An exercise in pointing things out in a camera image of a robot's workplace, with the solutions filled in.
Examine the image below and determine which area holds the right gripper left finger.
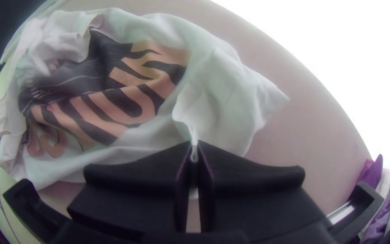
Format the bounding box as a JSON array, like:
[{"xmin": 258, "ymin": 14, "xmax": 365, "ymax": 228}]
[{"xmin": 67, "ymin": 141, "xmax": 193, "ymax": 235}]

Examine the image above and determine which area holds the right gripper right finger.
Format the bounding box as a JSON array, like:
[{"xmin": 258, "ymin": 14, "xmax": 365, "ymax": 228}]
[{"xmin": 197, "ymin": 139, "xmax": 330, "ymax": 238}]

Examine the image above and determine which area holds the white t-shirt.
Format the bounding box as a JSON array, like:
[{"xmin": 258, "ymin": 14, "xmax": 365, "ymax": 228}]
[{"xmin": 0, "ymin": 7, "xmax": 290, "ymax": 191}]

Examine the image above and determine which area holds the pile of folded clothes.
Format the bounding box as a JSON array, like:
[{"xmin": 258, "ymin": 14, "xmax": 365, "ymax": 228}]
[{"xmin": 357, "ymin": 154, "xmax": 390, "ymax": 244}]

